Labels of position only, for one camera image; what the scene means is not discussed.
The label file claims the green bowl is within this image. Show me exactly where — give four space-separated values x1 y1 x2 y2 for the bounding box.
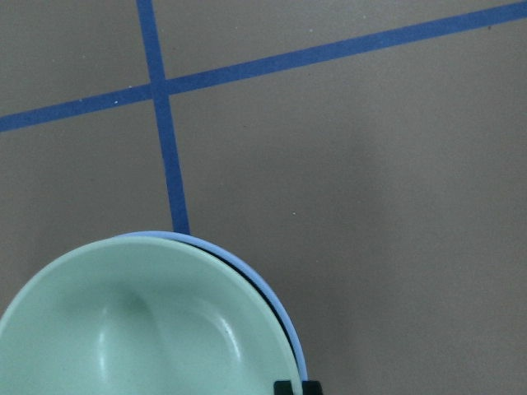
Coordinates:
1 237 302 394

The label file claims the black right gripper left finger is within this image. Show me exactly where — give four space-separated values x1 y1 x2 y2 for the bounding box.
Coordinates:
273 380 293 395

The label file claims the blue bowl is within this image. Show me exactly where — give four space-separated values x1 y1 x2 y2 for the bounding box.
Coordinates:
118 230 309 381

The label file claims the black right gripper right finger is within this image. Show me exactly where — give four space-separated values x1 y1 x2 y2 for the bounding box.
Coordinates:
301 380 323 395

